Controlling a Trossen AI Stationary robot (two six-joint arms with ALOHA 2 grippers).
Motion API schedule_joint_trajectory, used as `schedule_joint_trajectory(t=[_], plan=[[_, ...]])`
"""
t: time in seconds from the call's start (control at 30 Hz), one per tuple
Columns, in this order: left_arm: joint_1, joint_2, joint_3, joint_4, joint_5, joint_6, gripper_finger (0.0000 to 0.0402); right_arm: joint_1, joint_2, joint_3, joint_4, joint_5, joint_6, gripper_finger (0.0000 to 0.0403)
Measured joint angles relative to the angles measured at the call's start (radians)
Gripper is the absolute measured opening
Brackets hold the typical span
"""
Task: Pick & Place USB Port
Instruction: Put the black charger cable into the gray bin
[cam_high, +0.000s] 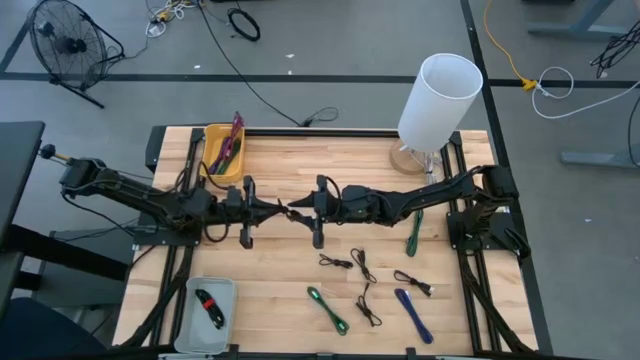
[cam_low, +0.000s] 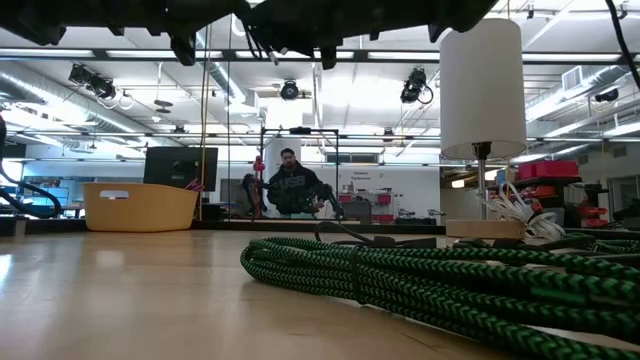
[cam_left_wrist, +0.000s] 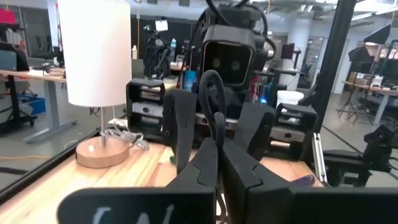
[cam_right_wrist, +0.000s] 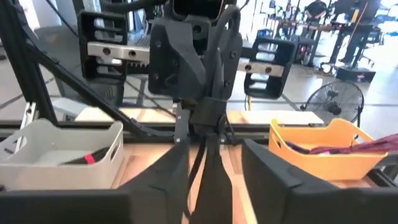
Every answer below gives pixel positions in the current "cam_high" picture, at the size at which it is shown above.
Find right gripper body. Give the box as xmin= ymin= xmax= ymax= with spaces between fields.
xmin=312 ymin=174 xmax=352 ymax=250

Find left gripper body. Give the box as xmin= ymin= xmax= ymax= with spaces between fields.
xmin=219 ymin=174 xmax=258 ymax=250

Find green braided cable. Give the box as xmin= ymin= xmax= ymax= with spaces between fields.
xmin=217 ymin=139 xmax=243 ymax=176
xmin=404 ymin=209 xmax=425 ymax=259
xmin=306 ymin=285 xmax=350 ymax=337

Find magenta braided cable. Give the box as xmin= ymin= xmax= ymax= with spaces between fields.
xmin=207 ymin=110 xmax=246 ymax=176

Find black cable with red tie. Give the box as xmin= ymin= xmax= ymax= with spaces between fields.
xmin=193 ymin=288 xmax=227 ymax=331

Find blue braided cable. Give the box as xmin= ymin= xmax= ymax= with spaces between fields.
xmin=393 ymin=287 xmax=435 ymax=346

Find yellow plastic bin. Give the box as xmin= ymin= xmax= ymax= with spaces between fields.
xmin=198 ymin=123 xmax=247 ymax=185

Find light grey plastic bin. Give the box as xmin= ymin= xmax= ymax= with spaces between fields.
xmin=173 ymin=276 xmax=237 ymax=356

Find white shade table lamp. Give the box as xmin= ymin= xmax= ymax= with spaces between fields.
xmin=388 ymin=52 xmax=485 ymax=176

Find mesh office chair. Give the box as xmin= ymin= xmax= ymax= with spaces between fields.
xmin=0 ymin=297 xmax=109 ymax=360

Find black desk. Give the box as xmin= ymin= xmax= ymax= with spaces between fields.
xmin=0 ymin=119 xmax=130 ymax=321

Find black floor fan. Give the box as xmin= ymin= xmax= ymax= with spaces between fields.
xmin=27 ymin=0 xmax=126 ymax=110

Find grey desk foot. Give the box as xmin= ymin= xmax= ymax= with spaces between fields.
xmin=559 ymin=149 xmax=640 ymax=170

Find grey desk legs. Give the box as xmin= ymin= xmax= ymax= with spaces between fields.
xmin=527 ymin=0 xmax=640 ymax=42

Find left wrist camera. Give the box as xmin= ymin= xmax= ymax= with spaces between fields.
xmin=225 ymin=186 xmax=244 ymax=211

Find black aluminium table frame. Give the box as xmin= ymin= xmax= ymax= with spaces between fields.
xmin=112 ymin=124 xmax=555 ymax=360

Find long black floor cable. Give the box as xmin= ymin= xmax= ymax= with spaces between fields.
xmin=196 ymin=0 xmax=340 ymax=128

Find white lamp cable bundle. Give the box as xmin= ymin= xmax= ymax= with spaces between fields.
xmin=422 ymin=148 xmax=445 ymax=176

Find black coiled floor cable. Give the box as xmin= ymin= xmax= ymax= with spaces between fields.
xmin=227 ymin=7 xmax=262 ymax=43

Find black knob with yellow cable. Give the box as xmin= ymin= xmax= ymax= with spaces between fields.
xmin=38 ymin=143 xmax=74 ymax=164

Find yellow extension cord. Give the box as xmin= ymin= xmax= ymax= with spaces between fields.
xmin=482 ymin=0 xmax=540 ymax=93

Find white floor cable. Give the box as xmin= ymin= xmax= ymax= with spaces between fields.
xmin=530 ymin=65 xmax=640 ymax=121

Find thin black floor cable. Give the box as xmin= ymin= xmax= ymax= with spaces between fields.
xmin=626 ymin=93 xmax=640 ymax=169

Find black cable tangle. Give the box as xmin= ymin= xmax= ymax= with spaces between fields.
xmin=589 ymin=22 xmax=640 ymax=80

